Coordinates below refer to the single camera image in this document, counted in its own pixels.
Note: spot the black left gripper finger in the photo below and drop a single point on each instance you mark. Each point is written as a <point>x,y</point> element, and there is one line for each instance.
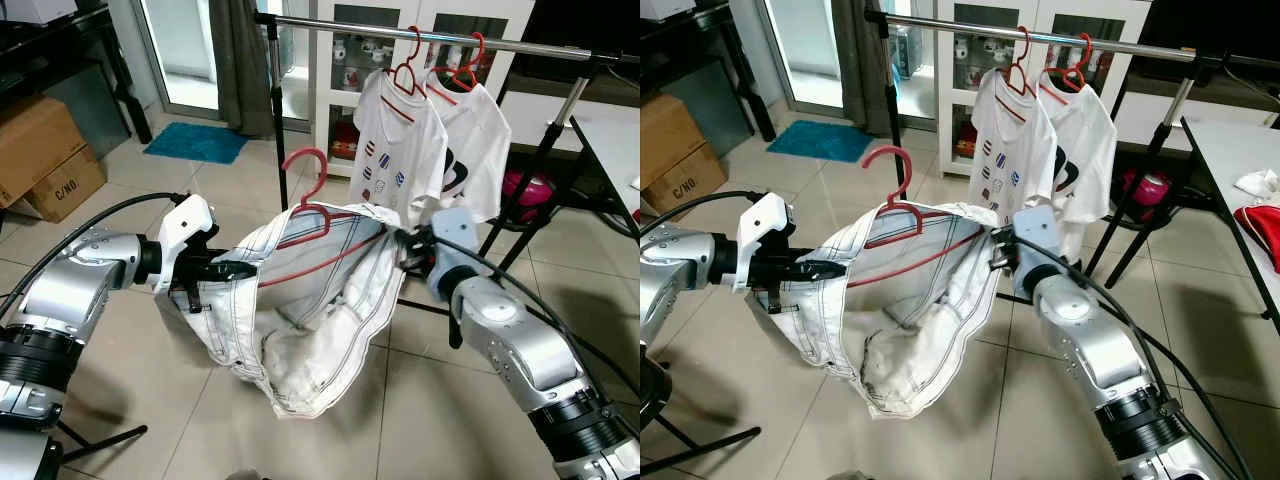
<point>238,275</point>
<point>824,268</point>
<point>240,266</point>
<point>822,277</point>

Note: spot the dark red clothes hanger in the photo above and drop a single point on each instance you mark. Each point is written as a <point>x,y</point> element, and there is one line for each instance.
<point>303,215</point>
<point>893,215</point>

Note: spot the cream white jeans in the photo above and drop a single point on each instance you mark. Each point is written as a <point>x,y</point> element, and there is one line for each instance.
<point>300,350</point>
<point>900,350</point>

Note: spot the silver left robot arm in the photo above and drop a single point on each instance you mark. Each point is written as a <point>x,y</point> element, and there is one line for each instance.
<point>665,270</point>
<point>70,285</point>

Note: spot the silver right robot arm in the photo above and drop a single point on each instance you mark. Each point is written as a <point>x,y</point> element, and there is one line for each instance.
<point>520,350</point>
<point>1100,350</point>

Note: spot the white flag print t-shirt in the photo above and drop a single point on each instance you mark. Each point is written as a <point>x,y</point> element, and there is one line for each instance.
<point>400,150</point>
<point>1015,150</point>

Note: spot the red flowered box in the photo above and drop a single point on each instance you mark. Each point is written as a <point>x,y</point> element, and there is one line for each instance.
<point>345,142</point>
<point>964,142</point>

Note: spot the magenta round bag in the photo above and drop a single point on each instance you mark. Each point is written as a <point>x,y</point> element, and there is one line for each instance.
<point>1145,192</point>
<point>528,192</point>

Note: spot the teal floor mat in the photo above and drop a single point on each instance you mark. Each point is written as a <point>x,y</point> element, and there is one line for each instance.
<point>195,143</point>
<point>820,141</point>

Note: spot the lettered cardboard box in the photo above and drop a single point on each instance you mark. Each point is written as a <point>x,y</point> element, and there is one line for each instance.
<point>70,190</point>
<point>690,185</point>

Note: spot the white black print t-shirt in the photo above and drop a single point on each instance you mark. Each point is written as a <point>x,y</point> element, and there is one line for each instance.
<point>1090,140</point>
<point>485,140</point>

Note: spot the white glass door cabinet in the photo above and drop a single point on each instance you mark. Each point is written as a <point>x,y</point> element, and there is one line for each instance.
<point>322,90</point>
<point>943,90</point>

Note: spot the large cardboard box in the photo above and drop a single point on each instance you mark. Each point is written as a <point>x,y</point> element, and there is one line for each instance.
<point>35,140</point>
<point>665,135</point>

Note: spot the grey curtain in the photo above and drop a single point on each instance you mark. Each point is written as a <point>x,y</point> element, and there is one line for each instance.
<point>862,60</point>
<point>240,60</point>

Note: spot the chrome clothes rack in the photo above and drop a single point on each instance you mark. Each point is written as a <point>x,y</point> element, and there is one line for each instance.
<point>340,28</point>
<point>950,28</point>

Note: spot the glass sliding door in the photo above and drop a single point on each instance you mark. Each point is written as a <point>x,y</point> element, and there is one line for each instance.
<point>805,50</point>
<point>185,50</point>

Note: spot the black desk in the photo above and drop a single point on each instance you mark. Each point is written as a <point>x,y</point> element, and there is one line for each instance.
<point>690,50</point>
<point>60,60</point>

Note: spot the red garment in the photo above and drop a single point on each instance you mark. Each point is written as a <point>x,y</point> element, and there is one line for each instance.
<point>1262,235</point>

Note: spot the white crumpled garment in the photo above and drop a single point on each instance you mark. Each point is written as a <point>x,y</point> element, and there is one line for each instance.
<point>1258,182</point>

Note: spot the black television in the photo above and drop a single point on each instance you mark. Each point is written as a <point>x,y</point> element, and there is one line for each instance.
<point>590,25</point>
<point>1220,25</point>

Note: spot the white box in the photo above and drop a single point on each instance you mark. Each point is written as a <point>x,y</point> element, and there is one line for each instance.
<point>670,8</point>
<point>35,10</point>

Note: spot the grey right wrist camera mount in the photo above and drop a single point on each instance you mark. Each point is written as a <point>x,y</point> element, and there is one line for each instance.
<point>1038,235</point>
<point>455,240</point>

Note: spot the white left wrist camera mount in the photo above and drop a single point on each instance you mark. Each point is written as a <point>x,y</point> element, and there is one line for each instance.
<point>185,235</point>
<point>765,235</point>

